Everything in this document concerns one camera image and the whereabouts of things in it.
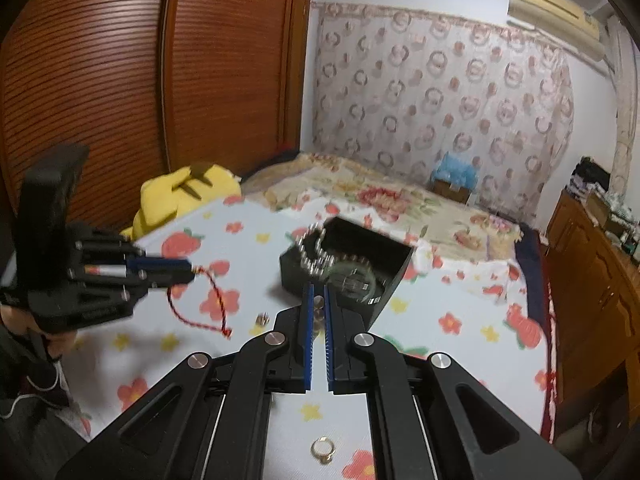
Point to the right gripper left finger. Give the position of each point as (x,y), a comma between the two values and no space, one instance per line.
(208,417)

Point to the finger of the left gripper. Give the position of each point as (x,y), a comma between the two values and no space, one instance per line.
(158,264)
(163,279)

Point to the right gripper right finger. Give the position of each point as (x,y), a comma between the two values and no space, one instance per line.
(430,418)

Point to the green jade bangle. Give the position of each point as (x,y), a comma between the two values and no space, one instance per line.
(355,278)

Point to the black jewelry box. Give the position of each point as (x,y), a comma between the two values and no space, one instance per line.
(315,249)

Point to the left hand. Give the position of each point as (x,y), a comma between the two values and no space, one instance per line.
(21,323)

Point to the yellow pikachu plush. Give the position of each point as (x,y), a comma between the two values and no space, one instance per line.
(171,196)

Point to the small gold earring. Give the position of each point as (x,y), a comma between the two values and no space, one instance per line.
(262,319)

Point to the strawberry flower print blanket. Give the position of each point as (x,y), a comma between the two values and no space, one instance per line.
(475,311)

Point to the floral bed quilt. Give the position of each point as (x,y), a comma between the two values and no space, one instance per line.
(382,203)

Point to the wooden sideboard cabinet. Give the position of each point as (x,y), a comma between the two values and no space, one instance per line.
(595,297)

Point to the blue bag on box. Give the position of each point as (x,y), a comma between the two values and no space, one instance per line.
(454,179)

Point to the pile of folded clothes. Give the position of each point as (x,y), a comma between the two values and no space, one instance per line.
(586,176)

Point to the patterned lace curtain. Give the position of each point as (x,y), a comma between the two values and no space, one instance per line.
(410,92)

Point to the wall air conditioner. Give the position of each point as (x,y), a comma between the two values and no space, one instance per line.
(563,19)

